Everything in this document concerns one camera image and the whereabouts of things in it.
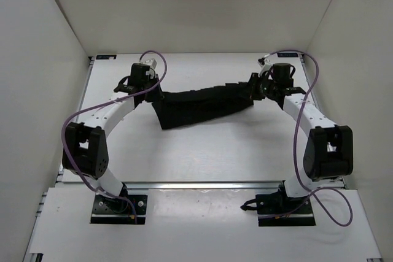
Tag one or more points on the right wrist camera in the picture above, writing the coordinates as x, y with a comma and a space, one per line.
265, 64

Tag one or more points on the black pleated skirt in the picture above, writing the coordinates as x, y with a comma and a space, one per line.
175, 110

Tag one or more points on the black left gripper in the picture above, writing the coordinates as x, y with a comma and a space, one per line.
158, 96

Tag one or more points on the blue table label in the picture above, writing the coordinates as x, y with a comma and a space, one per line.
287, 55
105, 57

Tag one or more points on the right blue table label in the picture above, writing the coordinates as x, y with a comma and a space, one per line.
287, 55

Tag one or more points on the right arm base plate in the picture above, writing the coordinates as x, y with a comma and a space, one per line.
278, 210

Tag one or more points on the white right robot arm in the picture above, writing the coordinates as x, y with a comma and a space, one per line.
329, 149

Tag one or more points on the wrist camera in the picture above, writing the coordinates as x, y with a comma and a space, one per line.
151, 62
265, 64

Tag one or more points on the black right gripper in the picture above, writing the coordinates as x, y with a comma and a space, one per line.
254, 82

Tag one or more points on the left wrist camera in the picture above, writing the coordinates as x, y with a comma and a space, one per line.
151, 62

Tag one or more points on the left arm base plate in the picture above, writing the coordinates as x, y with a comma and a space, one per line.
107, 211

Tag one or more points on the aluminium front rail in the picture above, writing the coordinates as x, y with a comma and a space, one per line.
201, 185

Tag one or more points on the left blue table label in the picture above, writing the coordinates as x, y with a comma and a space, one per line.
105, 57

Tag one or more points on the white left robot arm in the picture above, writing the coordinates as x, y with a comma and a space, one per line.
87, 155

